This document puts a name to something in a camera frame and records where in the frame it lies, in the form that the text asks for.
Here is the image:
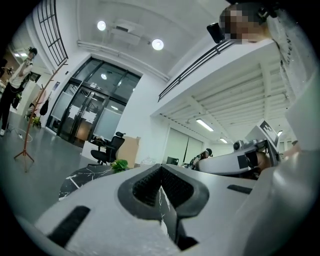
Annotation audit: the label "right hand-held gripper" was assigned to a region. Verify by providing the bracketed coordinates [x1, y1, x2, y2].
[198, 119, 280, 176]

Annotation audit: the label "black balcony railing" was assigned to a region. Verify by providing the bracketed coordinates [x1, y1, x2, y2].
[37, 0, 69, 67]

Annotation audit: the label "black mezzanine railing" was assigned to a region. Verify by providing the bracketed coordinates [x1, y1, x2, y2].
[157, 39, 236, 102]

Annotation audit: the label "hanging clothes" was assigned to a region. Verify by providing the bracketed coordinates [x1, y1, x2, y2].
[24, 98, 50, 129]

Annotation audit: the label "white ceiling unit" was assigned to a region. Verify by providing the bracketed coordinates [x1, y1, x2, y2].
[109, 18, 146, 45]

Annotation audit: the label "green leafy plant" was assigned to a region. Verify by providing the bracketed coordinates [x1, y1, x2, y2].
[109, 159, 130, 174]

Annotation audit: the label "brown cardboard sheet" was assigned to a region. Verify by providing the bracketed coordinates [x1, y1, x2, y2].
[117, 135, 142, 169]

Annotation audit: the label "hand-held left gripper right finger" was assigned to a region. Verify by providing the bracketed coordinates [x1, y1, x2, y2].
[161, 163, 258, 256]

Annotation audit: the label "person's right hand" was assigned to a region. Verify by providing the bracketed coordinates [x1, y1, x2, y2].
[248, 152, 272, 180]

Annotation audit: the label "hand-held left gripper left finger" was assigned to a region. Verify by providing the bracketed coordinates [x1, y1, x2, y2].
[34, 163, 181, 256]

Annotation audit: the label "white floor cable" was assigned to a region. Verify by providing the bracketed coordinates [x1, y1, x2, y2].
[7, 126, 35, 144]

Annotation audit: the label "black framed glass door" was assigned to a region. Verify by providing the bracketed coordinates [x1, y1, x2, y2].
[46, 56, 144, 149]

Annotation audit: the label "black marble round table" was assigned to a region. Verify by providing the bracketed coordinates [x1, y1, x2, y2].
[58, 163, 179, 236]

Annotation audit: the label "person's face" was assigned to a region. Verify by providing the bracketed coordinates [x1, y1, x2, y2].
[219, 2, 271, 44]

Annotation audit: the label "black office chair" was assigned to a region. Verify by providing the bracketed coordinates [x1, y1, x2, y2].
[90, 131, 126, 166]

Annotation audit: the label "black head camera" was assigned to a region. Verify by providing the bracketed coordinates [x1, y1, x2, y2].
[206, 22, 226, 44]

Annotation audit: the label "wooden coat rack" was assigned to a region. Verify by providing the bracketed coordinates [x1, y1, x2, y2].
[13, 58, 69, 173]

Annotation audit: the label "person's white shirt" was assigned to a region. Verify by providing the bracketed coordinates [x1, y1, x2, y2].
[234, 7, 320, 256]

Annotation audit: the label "long ceiling tube light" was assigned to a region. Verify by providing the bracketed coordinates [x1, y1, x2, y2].
[195, 118, 215, 132]

